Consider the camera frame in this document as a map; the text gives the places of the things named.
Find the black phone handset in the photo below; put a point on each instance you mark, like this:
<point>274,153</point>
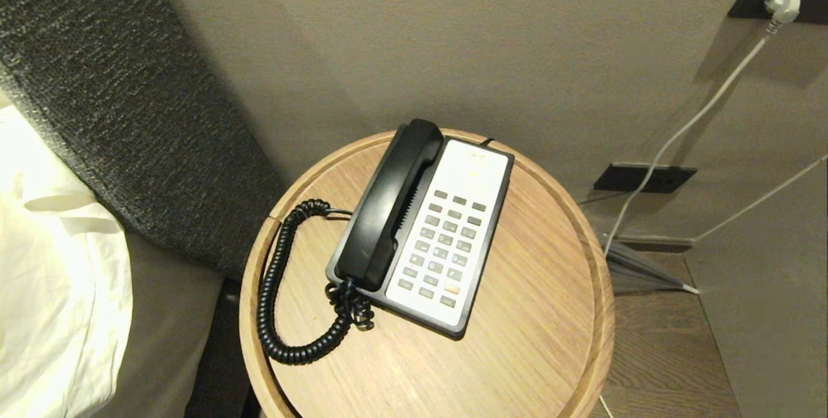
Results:
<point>388,204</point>

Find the black and white phone base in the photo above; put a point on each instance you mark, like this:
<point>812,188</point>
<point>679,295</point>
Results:
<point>446,237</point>

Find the round wooden side table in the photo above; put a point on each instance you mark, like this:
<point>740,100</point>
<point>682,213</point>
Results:
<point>491,340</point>

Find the beige bed sheet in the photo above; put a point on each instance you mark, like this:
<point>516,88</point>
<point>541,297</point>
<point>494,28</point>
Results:
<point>165,334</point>

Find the dark grey fabric headboard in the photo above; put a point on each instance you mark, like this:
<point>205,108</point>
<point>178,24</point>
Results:
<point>123,101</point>

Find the white bed pillow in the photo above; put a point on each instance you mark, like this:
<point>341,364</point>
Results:
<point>52,288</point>

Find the white power plug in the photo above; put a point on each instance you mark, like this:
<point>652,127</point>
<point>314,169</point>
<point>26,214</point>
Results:
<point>783,2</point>

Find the black low wall socket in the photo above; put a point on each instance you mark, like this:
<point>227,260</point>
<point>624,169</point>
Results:
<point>643,178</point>

